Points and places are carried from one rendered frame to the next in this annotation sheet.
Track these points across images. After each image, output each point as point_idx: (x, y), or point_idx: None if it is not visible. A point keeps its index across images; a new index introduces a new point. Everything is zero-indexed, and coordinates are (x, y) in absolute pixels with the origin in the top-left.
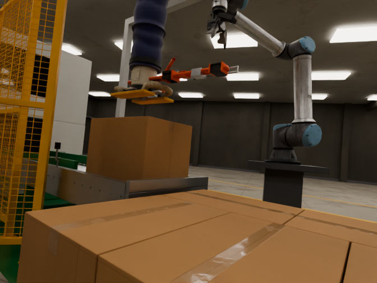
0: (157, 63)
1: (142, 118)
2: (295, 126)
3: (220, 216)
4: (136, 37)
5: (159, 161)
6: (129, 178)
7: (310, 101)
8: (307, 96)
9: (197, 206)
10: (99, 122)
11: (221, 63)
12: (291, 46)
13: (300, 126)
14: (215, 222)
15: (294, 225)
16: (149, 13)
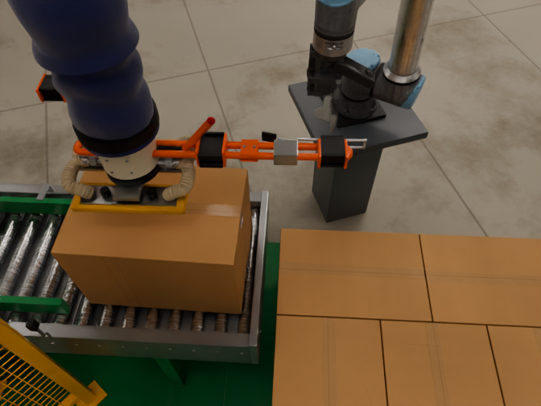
0: (158, 121)
1: (220, 266)
2: (393, 87)
3: (385, 345)
4: (81, 97)
5: (242, 268)
6: (213, 308)
7: (422, 46)
8: (420, 43)
9: (346, 330)
10: (87, 259)
11: (346, 159)
12: None
13: (401, 88)
14: (394, 368)
15: (440, 315)
16: (103, 38)
